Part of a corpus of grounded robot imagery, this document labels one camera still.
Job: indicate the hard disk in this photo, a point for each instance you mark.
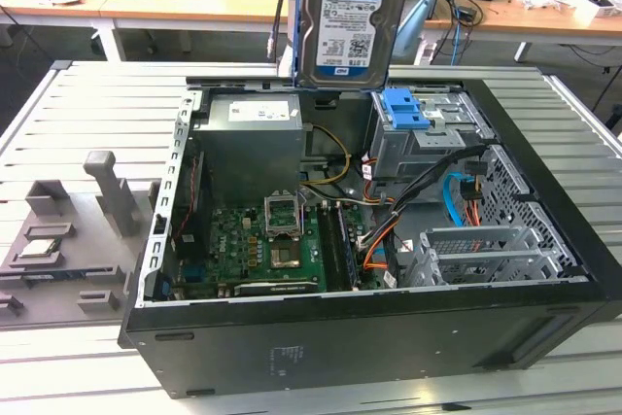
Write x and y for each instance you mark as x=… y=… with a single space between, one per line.
x=350 y=21

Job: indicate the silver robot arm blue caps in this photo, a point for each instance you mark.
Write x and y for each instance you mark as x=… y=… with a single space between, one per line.
x=418 y=21

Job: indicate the blue empty disk carrier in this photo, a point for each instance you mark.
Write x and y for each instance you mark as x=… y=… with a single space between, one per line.
x=396 y=114

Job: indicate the perforated metal disk bay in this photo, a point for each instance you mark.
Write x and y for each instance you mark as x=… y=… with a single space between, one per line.
x=486 y=259

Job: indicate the white power strip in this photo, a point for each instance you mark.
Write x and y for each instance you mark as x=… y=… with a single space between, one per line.
x=426 y=53

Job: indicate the wooden desk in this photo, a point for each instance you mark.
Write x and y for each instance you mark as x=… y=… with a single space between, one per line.
x=194 y=2

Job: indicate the grey power supply unit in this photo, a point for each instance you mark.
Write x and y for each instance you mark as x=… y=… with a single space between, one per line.
x=252 y=143

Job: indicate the grey metal drive cage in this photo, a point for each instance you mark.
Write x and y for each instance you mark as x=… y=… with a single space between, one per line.
x=393 y=152

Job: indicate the white small box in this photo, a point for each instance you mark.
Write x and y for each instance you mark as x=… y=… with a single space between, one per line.
x=605 y=7

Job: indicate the RAM stick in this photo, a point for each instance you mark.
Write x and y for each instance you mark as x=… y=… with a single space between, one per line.
x=349 y=250

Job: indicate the green motherboard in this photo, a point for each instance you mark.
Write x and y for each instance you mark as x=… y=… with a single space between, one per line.
x=233 y=240

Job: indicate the CPU socket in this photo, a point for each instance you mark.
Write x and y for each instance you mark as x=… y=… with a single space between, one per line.
x=284 y=257

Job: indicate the black graphics card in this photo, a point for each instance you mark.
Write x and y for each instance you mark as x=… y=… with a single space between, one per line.
x=277 y=287

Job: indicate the black open PC case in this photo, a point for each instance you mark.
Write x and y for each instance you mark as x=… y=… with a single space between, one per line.
x=340 y=337

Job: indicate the grey parts rack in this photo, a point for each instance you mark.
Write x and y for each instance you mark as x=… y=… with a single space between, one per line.
x=73 y=259

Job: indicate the silver CPU chip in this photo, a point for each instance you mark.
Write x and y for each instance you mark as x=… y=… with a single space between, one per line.
x=38 y=249

